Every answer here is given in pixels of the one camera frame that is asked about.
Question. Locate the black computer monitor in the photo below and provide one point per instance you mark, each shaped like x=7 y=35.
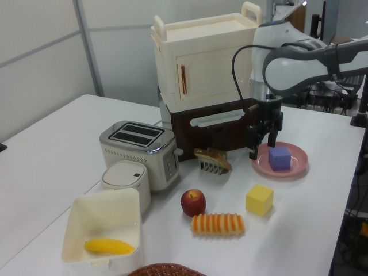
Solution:
x=316 y=20

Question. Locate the purple cube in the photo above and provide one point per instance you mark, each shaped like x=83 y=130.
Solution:
x=279 y=159

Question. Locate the brown wicker basket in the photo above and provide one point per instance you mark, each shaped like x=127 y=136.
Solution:
x=166 y=270

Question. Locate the brown bread slice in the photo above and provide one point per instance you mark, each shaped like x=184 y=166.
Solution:
x=214 y=158

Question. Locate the black camera stand clamp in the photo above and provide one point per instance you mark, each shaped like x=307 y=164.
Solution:
x=359 y=115

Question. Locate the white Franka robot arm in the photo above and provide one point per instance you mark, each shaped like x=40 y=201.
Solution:
x=284 y=72

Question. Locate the yellow cube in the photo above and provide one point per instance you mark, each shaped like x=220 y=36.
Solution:
x=258 y=201

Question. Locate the yellow banana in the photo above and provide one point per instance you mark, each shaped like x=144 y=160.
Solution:
x=109 y=246

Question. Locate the red apple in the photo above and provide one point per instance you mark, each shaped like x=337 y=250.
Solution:
x=193 y=202

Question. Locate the small white lidded bin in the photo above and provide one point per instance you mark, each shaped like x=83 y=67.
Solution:
x=123 y=175

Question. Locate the cream open plastic box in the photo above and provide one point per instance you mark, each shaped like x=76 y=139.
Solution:
x=103 y=212

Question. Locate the long striped bread roll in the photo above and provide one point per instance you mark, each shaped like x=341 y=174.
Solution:
x=218 y=225

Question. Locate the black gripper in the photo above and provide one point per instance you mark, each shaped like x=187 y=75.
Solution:
x=267 y=113

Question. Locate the silver two-slot toaster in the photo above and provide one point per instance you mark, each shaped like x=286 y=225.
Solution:
x=135 y=155

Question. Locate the pink plate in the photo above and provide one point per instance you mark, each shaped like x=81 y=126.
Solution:
x=299 y=161

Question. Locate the wooden shelf unit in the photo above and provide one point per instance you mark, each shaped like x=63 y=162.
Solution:
x=296 y=14

